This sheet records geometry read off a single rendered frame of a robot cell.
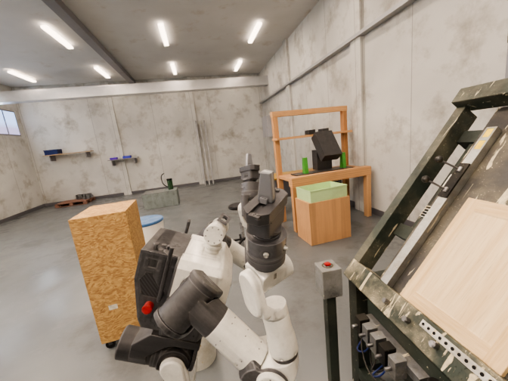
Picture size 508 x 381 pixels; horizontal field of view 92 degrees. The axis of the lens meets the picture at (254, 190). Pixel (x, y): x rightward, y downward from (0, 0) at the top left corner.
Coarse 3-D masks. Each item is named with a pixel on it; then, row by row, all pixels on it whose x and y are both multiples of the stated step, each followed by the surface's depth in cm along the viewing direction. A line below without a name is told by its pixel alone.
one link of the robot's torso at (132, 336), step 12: (120, 336) 88; (132, 336) 88; (144, 336) 85; (156, 336) 84; (120, 348) 86; (132, 348) 85; (144, 348) 85; (156, 348) 85; (192, 348) 86; (120, 360) 87; (132, 360) 86; (144, 360) 86; (192, 360) 89
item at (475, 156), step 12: (492, 132) 121; (492, 144) 122; (468, 156) 125; (480, 156) 122; (468, 168) 122; (456, 192) 123; (444, 204) 124; (432, 216) 125; (420, 228) 127; (432, 228) 125; (408, 240) 129; (420, 240) 125; (408, 252) 126; (396, 264) 128; (408, 264) 127; (384, 276) 130; (396, 276) 127
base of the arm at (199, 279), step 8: (192, 272) 65; (200, 272) 69; (192, 280) 63; (200, 280) 62; (208, 280) 67; (200, 288) 62; (208, 288) 62; (216, 288) 67; (208, 296) 63; (216, 296) 66; (160, 320) 60; (160, 328) 59; (168, 328) 59; (192, 328) 66; (176, 336) 60
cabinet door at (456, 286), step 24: (456, 216) 117; (480, 216) 108; (504, 216) 100; (456, 240) 111; (480, 240) 103; (504, 240) 96; (432, 264) 114; (456, 264) 106; (480, 264) 98; (504, 264) 92; (408, 288) 118; (432, 288) 109; (456, 288) 101; (480, 288) 94; (504, 288) 88; (432, 312) 104; (456, 312) 97; (480, 312) 91; (504, 312) 85; (456, 336) 93; (480, 336) 87; (504, 336) 82; (504, 360) 79
